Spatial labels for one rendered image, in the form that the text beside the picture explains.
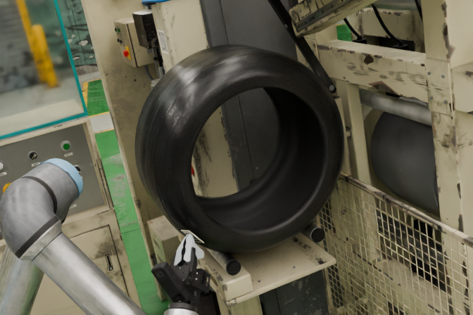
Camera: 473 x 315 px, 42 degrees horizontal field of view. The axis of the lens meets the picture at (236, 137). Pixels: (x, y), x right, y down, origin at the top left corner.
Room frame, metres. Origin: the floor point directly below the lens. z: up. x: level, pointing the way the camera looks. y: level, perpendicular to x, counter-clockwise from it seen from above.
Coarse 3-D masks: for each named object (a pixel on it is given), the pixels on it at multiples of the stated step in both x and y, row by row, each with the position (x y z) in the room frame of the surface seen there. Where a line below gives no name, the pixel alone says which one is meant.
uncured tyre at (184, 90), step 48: (240, 48) 1.74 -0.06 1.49; (192, 96) 1.57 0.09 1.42; (288, 96) 1.94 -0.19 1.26; (144, 144) 1.63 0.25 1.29; (192, 144) 1.53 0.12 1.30; (288, 144) 1.94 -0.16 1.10; (336, 144) 1.68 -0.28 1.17; (192, 192) 1.52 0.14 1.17; (240, 192) 1.89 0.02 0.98; (288, 192) 1.87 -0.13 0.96; (240, 240) 1.56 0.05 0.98
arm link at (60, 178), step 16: (48, 160) 1.40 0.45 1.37; (64, 160) 1.40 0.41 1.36; (32, 176) 1.30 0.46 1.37; (48, 176) 1.31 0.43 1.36; (64, 176) 1.34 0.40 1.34; (80, 176) 1.39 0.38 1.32; (64, 192) 1.31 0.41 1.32; (80, 192) 1.39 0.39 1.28; (64, 208) 1.33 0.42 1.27; (0, 272) 1.38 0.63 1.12; (16, 272) 1.35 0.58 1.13; (32, 272) 1.36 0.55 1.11; (0, 288) 1.37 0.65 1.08; (16, 288) 1.36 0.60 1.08; (32, 288) 1.38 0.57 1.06; (0, 304) 1.37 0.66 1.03; (16, 304) 1.37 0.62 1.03; (32, 304) 1.42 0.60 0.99
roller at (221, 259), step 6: (210, 252) 1.68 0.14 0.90; (216, 252) 1.64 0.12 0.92; (222, 252) 1.62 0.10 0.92; (216, 258) 1.63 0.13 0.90; (222, 258) 1.60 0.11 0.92; (228, 258) 1.58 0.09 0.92; (234, 258) 1.59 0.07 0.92; (222, 264) 1.58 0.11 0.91; (228, 264) 1.56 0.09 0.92; (234, 264) 1.56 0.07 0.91; (240, 264) 1.57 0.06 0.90; (228, 270) 1.55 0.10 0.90; (234, 270) 1.56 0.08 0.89
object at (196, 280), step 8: (184, 264) 1.44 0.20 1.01; (176, 272) 1.44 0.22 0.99; (184, 272) 1.42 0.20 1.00; (200, 272) 1.44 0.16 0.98; (184, 280) 1.40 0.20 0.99; (192, 280) 1.41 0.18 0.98; (200, 280) 1.43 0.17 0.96; (208, 280) 1.44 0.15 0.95; (192, 288) 1.41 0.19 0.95; (200, 288) 1.40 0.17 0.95; (208, 288) 1.42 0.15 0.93; (192, 296) 1.40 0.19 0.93; (176, 304) 1.35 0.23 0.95; (184, 304) 1.35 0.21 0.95; (192, 304) 1.39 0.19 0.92; (200, 312) 1.38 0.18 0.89
